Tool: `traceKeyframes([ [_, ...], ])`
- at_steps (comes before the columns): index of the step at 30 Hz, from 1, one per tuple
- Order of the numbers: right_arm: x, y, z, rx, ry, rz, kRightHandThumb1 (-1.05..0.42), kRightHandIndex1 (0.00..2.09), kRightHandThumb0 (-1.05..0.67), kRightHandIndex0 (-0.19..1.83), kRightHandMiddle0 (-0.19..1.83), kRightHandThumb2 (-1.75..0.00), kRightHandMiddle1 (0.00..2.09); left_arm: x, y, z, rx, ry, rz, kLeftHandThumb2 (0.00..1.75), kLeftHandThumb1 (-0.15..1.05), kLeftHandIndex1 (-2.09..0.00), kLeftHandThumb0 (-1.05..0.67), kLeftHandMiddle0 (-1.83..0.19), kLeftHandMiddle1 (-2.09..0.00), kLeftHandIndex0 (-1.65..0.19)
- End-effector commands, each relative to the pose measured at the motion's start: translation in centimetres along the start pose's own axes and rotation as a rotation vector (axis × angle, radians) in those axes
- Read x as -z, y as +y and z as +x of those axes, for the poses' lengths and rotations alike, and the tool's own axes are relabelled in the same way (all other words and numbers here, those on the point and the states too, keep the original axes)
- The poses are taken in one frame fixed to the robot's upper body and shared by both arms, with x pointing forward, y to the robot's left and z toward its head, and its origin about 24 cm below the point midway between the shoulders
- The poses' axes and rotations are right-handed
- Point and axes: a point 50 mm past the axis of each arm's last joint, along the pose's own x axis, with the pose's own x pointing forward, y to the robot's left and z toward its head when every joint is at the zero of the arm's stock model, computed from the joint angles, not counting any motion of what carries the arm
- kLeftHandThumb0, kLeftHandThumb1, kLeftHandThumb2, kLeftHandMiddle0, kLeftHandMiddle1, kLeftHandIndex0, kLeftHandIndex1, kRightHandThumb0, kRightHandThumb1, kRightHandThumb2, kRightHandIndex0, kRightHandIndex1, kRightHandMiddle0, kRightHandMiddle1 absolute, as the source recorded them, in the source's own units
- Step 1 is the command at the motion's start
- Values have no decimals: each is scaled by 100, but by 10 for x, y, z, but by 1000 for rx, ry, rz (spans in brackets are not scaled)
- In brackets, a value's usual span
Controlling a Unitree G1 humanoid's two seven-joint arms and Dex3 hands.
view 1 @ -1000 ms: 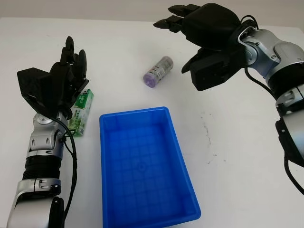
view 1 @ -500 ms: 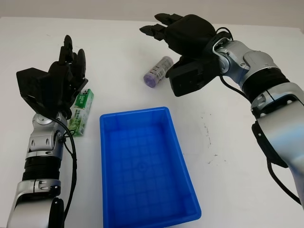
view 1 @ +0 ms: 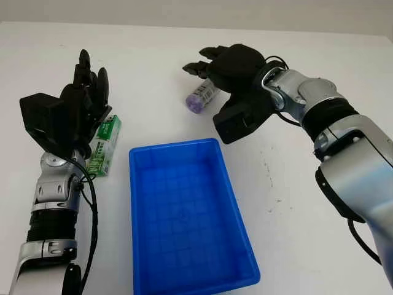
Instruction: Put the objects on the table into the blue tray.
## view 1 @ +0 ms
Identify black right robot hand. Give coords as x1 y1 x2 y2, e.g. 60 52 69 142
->
182 44 267 95

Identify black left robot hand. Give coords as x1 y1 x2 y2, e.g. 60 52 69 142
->
58 49 113 153

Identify green carton box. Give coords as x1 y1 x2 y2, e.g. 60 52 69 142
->
84 114 123 178

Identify blue plastic tray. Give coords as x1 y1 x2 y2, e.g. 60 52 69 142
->
128 138 262 295

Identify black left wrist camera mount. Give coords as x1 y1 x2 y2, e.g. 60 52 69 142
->
18 92 79 154

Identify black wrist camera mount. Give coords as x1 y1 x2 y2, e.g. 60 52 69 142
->
18 92 79 154
213 88 278 145

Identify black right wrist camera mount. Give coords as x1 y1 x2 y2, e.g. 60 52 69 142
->
213 88 278 145

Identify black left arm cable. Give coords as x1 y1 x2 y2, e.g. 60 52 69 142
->
64 155 99 295

